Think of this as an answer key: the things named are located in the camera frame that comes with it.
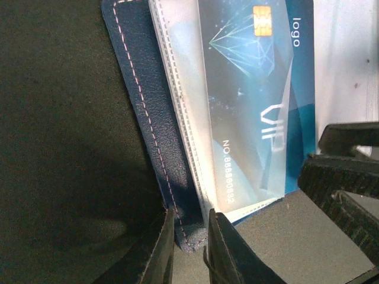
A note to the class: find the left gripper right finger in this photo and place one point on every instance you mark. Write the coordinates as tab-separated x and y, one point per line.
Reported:
230	259

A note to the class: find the blue card holder wallet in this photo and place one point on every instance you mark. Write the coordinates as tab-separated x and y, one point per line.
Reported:
159	49

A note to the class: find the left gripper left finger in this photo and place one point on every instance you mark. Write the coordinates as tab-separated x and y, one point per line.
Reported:
151	257

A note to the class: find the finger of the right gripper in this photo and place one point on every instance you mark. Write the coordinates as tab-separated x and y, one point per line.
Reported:
343	138
329	180

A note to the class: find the single blue vip card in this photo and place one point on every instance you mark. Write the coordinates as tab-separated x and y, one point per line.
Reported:
259	69

